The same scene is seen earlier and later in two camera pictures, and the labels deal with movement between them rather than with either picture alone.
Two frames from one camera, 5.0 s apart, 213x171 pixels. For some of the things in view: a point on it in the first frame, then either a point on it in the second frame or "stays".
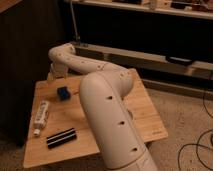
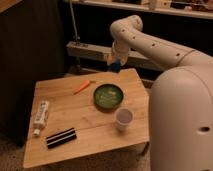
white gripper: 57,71 -> 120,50
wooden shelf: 201,9 stays
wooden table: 62,125 stays
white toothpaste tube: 42,113 stays
